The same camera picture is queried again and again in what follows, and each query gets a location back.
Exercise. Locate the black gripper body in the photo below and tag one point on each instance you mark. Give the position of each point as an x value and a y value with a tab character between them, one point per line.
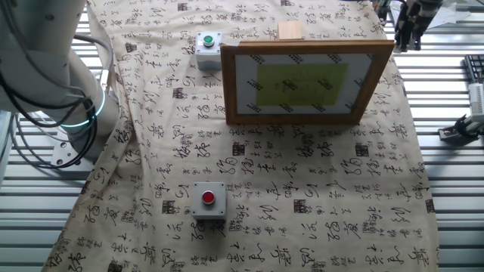
412	19

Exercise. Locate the black keyboard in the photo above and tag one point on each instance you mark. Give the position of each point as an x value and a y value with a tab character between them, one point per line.
475	68

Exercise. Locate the white ribbed device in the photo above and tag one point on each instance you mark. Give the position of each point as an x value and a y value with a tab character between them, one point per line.
477	99

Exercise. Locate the grey exterior camera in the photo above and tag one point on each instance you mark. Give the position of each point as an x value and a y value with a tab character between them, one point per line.
382	9

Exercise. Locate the grey box red button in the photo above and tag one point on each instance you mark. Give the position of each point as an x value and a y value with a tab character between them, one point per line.
208	202

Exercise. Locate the small wooden block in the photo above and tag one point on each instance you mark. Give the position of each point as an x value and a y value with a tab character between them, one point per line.
289	31

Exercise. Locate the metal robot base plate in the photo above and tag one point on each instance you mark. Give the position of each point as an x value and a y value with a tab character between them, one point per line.
66	155

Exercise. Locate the beige calligraphy print cloth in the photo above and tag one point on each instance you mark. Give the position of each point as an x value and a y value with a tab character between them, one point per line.
264	170

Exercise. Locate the black clamp tool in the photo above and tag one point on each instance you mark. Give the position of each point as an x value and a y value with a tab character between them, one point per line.
455	132

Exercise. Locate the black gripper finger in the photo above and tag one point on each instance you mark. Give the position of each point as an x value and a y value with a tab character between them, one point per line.
402	41
417	39

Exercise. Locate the grey box green button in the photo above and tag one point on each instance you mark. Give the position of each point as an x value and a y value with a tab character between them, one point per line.
208	53

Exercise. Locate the wooden picture frame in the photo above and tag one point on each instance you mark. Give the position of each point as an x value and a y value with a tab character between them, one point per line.
302	119

